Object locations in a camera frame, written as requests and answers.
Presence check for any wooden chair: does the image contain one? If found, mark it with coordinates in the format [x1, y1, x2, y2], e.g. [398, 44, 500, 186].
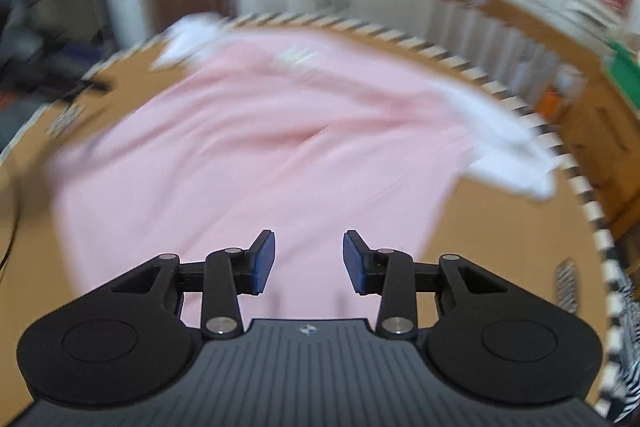
[424, 0, 621, 122]

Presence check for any black and white checkered tablecloth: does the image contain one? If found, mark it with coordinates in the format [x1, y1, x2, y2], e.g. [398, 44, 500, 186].
[80, 12, 640, 427]

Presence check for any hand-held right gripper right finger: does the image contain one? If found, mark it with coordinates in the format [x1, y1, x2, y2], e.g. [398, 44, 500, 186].
[342, 229, 508, 340]

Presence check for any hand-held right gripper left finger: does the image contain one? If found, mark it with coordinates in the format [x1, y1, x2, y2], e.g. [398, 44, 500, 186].
[107, 229, 277, 340]

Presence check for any green plastic bin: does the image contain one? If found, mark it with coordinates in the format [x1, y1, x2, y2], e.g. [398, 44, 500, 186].
[602, 39, 640, 95]

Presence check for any pink and white shirt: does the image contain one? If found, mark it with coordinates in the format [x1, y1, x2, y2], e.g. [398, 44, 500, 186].
[47, 12, 558, 328]

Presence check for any orange box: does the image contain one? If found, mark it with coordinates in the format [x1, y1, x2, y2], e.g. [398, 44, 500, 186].
[536, 89, 573, 120]

